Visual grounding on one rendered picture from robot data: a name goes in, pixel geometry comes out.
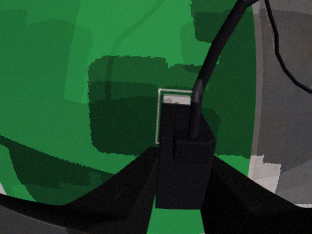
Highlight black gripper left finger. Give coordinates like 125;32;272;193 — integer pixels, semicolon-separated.
0;146;159;234

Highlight black fan cable with plug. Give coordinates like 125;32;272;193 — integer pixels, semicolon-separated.
156;0;312;210

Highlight green circuit board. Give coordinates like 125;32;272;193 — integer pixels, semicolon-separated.
0;0;257;205

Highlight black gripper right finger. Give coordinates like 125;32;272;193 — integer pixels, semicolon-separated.
200;154;312;234

